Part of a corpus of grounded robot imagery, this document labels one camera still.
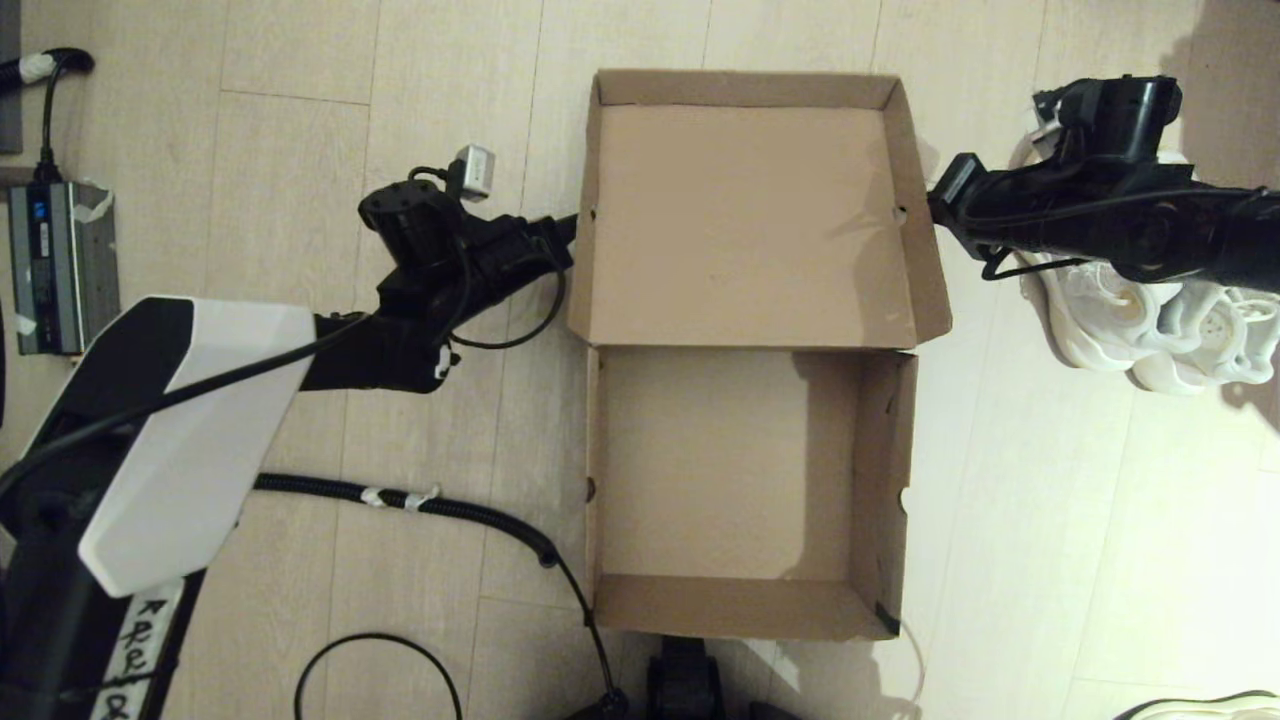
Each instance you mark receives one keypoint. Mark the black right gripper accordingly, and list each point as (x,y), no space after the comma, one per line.
(1040,215)

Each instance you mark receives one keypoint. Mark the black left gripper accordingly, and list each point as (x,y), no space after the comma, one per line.
(500,255)

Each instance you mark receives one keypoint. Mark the white mesh sneaker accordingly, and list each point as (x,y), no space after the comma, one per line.
(1220,340)
(1090,310)

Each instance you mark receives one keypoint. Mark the brown cardboard shoe box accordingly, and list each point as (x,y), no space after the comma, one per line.
(750,220)

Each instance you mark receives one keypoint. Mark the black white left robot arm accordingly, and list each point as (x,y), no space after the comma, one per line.
(200,420)

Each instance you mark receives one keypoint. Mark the grey power supply unit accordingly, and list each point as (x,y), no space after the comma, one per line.
(60,265)

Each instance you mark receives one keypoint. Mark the white black-soled sneaker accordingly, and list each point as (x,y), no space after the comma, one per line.
(1230,708)

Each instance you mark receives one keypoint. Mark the dark grey panel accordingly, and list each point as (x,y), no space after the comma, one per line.
(10,70)

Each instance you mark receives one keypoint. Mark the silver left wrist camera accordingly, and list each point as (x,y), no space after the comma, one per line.
(474,172)

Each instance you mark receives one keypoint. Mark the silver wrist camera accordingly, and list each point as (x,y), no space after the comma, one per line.
(474,172)
(1048,108)

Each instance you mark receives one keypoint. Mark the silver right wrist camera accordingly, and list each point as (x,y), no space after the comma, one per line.
(1048,108)

